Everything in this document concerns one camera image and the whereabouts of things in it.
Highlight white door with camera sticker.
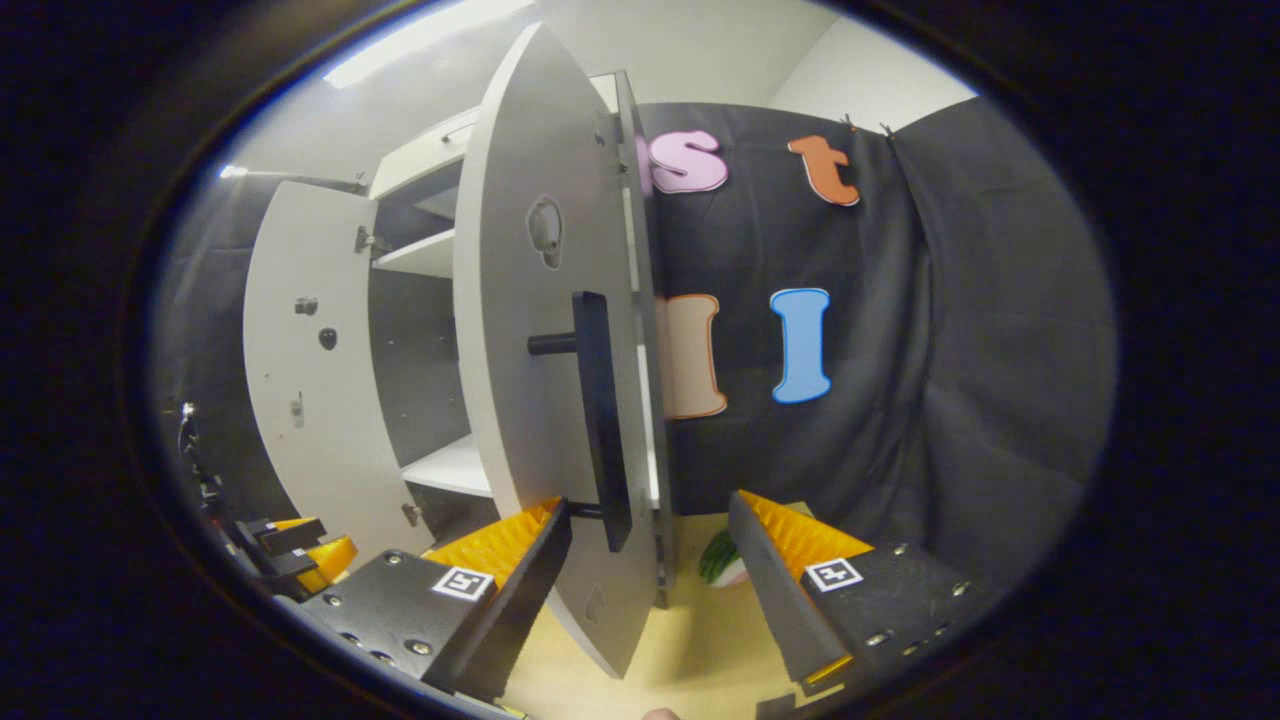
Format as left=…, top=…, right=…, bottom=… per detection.
left=243, top=180, right=437, bottom=573

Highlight black door handle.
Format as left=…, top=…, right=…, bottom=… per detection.
left=527, top=291, right=634, bottom=554

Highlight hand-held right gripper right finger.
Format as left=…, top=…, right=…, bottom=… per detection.
left=728, top=490, right=993, bottom=699

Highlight white and grey cabinet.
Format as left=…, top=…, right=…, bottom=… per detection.
left=365, top=70, right=677, bottom=611

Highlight white door with calendar sticker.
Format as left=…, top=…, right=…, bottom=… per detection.
left=452, top=22, right=663, bottom=681

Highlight white cabinet drawer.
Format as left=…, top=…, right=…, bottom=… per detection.
left=370, top=105, right=483, bottom=201

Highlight green and pink object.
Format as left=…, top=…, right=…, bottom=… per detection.
left=698, top=528, right=749, bottom=589

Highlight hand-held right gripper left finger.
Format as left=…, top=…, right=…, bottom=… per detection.
left=297, top=497, right=574, bottom=703

